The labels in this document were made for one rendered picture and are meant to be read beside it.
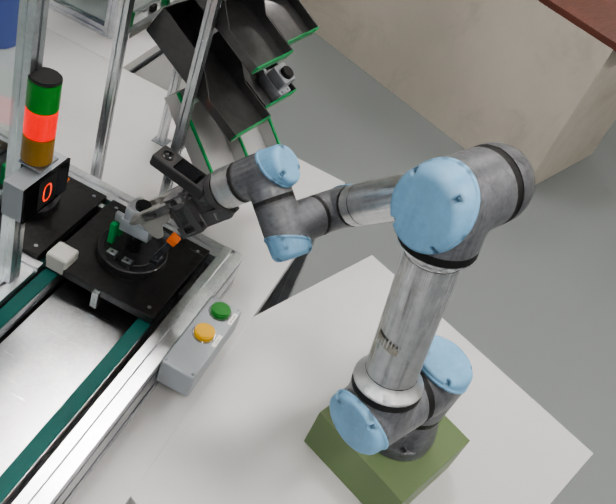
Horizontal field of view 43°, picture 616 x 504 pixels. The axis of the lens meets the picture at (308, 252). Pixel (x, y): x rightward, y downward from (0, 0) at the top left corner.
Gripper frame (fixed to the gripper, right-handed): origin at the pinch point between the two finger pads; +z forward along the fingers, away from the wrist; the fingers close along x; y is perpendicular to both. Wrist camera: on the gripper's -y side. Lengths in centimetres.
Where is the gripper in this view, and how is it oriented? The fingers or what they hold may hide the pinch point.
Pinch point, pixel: (140, 211)
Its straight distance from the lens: 154.0
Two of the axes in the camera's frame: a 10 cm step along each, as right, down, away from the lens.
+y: 4.9, 8.1, 3.4
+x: 3.5, -5.3, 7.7
